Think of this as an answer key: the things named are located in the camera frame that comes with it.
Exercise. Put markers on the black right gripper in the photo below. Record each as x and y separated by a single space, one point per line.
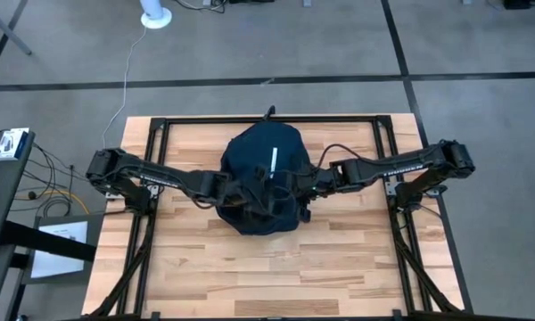
310 187

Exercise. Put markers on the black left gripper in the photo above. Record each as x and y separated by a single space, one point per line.
236 189

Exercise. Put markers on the dark navy duffel bag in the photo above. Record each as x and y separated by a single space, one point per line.
254 147

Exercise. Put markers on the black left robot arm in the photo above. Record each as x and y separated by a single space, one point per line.
160 176

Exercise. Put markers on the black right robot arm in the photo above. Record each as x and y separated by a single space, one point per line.
397 167

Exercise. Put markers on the grey board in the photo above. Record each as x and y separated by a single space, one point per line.
93 276

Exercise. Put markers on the white paper sheet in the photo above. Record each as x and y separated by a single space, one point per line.
58 249

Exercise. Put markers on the black desk crossbar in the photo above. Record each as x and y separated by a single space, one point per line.
49 241

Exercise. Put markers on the white and blue box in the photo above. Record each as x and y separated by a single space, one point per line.
9 145

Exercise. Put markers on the dark side desk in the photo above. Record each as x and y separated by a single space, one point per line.
0 200

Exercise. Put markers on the grey metal pole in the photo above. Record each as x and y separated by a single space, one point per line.
9 31

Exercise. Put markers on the small black bracket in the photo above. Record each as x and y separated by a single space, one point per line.
270 111

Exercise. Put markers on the black metal table frame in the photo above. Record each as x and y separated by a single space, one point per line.
196 120

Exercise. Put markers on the white pedestal stand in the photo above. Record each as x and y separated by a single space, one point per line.
156 18

